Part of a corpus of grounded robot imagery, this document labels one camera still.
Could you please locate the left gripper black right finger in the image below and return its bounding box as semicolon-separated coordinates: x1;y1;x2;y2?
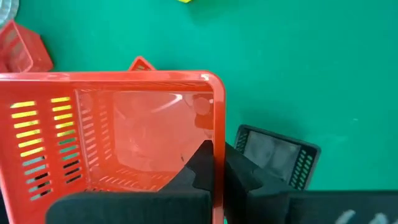
224;142;398;224

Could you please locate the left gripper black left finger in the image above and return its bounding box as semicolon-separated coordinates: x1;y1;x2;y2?
45;139;215;224

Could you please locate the black plastic basket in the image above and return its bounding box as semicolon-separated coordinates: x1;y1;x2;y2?
233;124;322;191

